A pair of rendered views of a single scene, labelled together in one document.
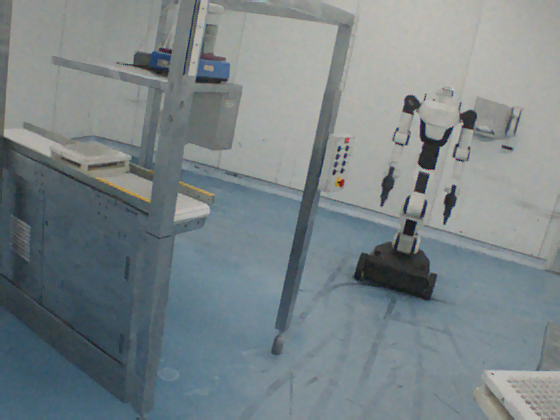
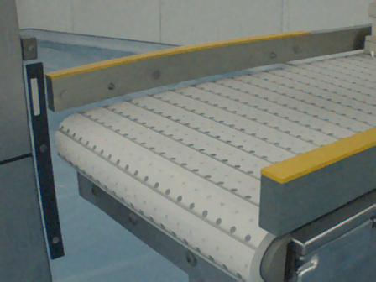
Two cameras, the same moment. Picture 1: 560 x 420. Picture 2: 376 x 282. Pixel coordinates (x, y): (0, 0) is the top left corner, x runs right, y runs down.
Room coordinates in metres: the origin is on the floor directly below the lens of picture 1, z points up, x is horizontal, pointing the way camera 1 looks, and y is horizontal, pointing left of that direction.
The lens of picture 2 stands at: (1.89, -0.01, 1.04)
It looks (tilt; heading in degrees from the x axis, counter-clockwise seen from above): 24 degrees down; 110
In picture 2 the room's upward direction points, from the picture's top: straight up
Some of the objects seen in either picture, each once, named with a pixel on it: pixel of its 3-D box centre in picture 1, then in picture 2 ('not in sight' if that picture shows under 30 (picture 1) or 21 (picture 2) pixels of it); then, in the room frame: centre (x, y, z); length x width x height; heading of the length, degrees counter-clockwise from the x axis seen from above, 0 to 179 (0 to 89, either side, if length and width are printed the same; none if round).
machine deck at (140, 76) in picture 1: (143, 75); not in sight; (1.85, 0.57, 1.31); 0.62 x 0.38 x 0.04; 60
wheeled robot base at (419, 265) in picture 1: (402, 254); not in sight; (3.77, -0.99, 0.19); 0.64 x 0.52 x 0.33; 164
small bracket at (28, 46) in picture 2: not in sight; (27, 48); (1.58, 0.38, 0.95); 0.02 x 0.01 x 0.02; 150
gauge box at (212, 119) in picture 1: (204, 115); not in sight; (1.87, 0.33, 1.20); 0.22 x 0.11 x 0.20; 60
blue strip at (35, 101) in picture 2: not in sight; (44, 167); (1.59, 0.37, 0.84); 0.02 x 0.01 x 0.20; 60
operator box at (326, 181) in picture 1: (335, 162); not in sight; (2.39, -0.21, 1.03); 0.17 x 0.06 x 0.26; 150
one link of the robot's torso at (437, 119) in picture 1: (437, 120); not in sight; (3.79, -0.99, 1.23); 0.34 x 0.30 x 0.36; 74
